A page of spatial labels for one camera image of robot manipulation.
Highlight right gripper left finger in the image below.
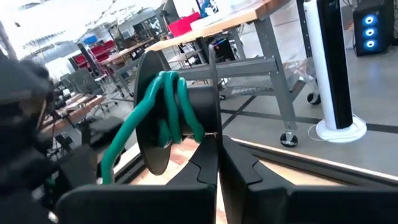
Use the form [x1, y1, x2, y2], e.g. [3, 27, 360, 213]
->
[57, 136, 219, 224]

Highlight computer tower blue fans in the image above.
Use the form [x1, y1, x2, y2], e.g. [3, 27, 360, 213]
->
[352, 1, 395, 57]

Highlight wooden table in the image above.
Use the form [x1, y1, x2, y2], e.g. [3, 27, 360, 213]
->
[40, 93, 108, 134]
[99, 37, 156, 97]

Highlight black cable spool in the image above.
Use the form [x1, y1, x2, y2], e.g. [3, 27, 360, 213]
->
[133, 45, 223, 177]

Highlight white pole base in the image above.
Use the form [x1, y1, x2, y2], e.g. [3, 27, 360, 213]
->
[303, 0, 368, 144]

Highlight wheeled grey frame workbench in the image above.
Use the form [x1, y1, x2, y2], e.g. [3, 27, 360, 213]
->
[145, 0, 323, 149]

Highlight red shelf bins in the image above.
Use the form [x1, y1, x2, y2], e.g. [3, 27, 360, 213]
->
[73, 39, 125, 69]

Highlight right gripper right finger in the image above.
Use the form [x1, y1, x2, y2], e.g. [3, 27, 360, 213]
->
[219, 136, 398, 224]

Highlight thick green cable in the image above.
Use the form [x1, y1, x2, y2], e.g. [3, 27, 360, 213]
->
[99, 70, 206, 185]

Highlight red storage bin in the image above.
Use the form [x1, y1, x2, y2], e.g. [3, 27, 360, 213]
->
[167, 11, 202, 38]

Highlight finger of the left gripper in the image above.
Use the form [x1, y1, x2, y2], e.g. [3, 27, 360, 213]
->
[82, 116, 125, 149]
[58, 146, 99, 194]

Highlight grey office chair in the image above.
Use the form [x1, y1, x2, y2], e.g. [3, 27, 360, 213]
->
[60, 67, 105, 105]

